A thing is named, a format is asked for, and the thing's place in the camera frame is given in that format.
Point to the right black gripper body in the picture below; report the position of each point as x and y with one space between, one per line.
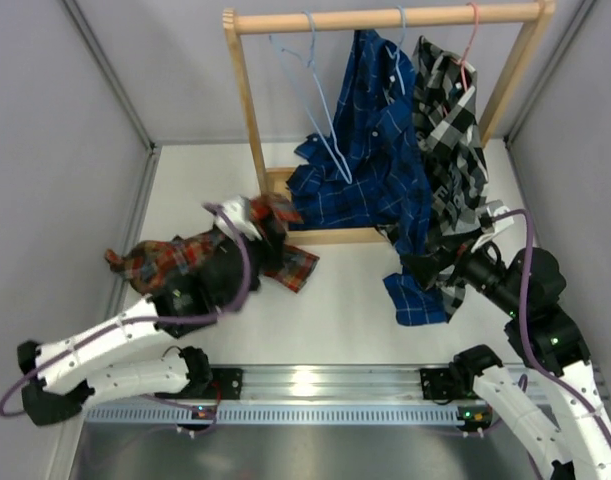
483 273

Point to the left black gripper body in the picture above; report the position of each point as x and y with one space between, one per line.
269 259

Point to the red brown plaid shirt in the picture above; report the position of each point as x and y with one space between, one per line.
149 263

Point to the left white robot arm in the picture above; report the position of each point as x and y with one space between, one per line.
68 377

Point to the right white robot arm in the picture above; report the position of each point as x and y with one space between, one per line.
574 441

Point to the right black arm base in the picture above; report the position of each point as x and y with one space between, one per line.
445 385

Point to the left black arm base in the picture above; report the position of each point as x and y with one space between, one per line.
206 388

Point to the black white plaid shirt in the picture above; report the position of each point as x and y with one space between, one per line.
448 138

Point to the blue plaid shirt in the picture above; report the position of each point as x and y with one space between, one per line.
362 174

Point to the blue hanger with shirt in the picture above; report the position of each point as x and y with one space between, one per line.
396 55

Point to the wooden clothes rack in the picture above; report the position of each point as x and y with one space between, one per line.
534 17

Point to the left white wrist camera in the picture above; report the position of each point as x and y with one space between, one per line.
238 211

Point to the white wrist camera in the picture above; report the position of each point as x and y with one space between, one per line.
238 211
493 221

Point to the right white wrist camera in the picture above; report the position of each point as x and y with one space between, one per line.
493 221

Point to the aluminium mounting rail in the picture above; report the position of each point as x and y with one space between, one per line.
302 395

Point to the pink wire hanger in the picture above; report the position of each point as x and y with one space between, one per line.
468 45

